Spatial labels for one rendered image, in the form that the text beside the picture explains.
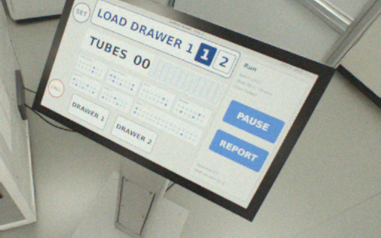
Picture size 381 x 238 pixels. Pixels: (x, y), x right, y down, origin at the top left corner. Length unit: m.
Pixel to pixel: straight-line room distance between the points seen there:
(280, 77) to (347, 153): 1.77
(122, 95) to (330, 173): 1.71
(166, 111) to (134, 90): 0.08
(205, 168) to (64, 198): 1.13
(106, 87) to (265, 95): 0.30
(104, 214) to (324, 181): 1.30
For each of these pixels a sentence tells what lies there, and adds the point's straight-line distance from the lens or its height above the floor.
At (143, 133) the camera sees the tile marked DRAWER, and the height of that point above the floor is 1.01.
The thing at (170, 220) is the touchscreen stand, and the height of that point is 0.04.
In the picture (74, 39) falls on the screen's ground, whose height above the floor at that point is 1.10.
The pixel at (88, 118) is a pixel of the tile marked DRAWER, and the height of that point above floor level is 0.99.
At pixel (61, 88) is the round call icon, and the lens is 0.65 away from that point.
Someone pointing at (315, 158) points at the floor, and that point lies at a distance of 2.14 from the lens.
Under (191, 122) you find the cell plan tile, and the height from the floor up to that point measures 1.06.
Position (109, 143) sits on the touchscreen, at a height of 0.97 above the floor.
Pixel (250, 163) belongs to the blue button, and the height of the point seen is 1.04.
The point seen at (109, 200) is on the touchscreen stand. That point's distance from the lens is 1.56.
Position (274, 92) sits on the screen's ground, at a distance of 0.56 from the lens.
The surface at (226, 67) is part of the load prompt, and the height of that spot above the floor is 1.15.
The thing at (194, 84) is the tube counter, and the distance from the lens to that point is 0.56.
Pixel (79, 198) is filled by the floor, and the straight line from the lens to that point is 1.61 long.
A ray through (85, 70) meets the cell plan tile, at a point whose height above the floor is 1.06.
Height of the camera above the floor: 1.50
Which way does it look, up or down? 51 degrees down
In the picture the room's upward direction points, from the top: 8 degrees clockwise
